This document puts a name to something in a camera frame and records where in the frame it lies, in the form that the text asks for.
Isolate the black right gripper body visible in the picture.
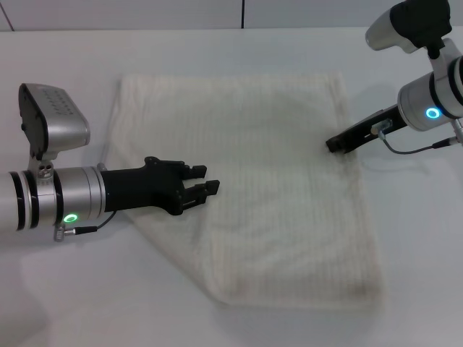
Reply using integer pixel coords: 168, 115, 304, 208
338, 106, 410, 149

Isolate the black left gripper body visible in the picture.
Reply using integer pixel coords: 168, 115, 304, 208
100, 155, 193, 217

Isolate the white ribbed towel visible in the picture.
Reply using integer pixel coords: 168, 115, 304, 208
103, 71, 386, 308

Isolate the grey right gripper cable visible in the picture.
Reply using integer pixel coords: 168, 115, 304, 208
378, 121, 463, 155

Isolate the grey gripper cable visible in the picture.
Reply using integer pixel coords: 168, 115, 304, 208
53, 211, 117, 242
378, 121, 463, 155

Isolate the grey left gripper cable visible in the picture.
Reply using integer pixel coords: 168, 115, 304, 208
53, 211, 117, 242

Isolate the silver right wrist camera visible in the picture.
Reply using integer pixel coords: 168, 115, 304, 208
364, 0, 453, 54

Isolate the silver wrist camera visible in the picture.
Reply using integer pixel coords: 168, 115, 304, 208
18, 83, 91, 160
364, 0, 453, 54

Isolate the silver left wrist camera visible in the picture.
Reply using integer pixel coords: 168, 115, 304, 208
18, 83, 91, 160

